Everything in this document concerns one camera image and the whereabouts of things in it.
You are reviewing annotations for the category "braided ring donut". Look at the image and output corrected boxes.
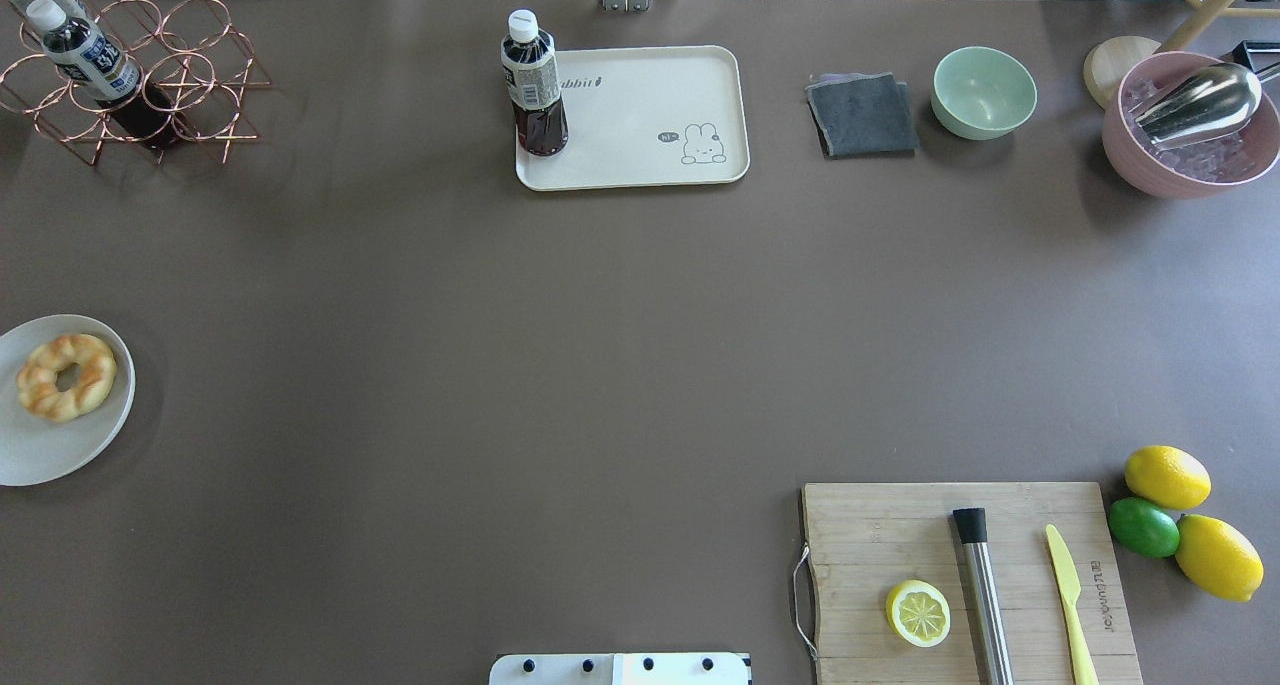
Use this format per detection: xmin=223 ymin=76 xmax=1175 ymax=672
xmin=15 ymin=334 xmax=116 ymax=423

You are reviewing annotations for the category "white plate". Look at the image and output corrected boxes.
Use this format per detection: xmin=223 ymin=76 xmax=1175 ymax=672
xmin=1 ymin=312 xmax=136 ymax=487

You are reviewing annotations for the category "cream rabbit tray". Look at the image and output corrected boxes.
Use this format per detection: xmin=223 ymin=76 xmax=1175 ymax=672
xmin=515 ymin=44 xmax=750 ymax=189

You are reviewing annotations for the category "dark drink bottle on tray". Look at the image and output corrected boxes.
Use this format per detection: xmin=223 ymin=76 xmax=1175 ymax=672
xmin=500 ymin=9 xmax=570 ymax=156

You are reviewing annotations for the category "grey folded cloth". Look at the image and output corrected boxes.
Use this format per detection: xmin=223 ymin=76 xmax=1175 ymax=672
xmin=805 ymin=73 xmax=919 ymax=157

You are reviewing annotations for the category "wooden cutting board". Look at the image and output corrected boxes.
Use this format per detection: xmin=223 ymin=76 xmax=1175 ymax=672
xmin=803 ymin=483 xmax=1143 ymax=684

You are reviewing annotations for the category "steel muddler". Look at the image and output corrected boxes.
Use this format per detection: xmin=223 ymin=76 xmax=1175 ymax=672
xmin=952 ymin=507 xmax=1015 ymax=684

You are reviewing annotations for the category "lemon half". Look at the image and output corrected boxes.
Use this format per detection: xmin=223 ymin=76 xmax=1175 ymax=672
xmin=884 ymin=579 xmax=951 ymax=648

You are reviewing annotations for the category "green bowl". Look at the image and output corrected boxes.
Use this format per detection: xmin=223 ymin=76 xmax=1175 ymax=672
xmin=931 ymin=46 xmax=1039 ymax=141

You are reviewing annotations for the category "yellow plastic knife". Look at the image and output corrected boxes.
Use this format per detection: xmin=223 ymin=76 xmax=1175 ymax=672
xmin=1044 ymin=524 xmax=1100 ymax=684

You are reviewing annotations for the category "round wooden stand base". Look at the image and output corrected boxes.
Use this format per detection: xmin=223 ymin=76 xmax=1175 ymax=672
xmin=1082 ymin=35 xmax=1161 ymax=108

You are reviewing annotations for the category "green lime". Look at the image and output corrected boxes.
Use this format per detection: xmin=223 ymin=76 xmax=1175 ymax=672
xmin=1107 ymin=497 xmax=1181 ymax=558

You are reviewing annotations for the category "whole lemon upper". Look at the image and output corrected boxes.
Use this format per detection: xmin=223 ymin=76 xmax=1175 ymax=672
xmin=1124 ymin=446 xmax=1212 ymax=511

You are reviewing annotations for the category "whole lemon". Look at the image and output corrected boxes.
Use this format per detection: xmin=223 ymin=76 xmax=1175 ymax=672
xmin=1174 ymin=515 xmax=1265 ymax=602
xmin=1124 ymin=446 xmax=1212 ymax=511

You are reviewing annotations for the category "pink ice bowl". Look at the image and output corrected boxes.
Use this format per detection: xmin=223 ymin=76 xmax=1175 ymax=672
xmin=1103 ymin=52 xmax=1277 ymax=198

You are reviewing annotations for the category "whole lemon lower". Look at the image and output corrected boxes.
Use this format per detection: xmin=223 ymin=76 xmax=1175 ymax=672
xmin=1174 ymin=515 xmax=1265 ymax=602

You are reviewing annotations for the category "metal ice scoop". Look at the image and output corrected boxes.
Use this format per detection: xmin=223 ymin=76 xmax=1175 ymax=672
xmin=1135 ymin=61 xmax=1263 ymax=149

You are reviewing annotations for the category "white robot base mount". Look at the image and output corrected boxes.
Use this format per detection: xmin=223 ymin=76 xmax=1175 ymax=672
xmin=488 ymin=650 xmax=753 ymax=684

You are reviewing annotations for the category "copper wire bottle rack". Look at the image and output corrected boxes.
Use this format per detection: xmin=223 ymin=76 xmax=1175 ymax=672
xmin=3 ymin=0 xmax=275 ymax=166

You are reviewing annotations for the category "bottle in wire rack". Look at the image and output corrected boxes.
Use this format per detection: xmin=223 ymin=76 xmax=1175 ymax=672
xmin=27 ymin=0 xmax=180 ymax=151

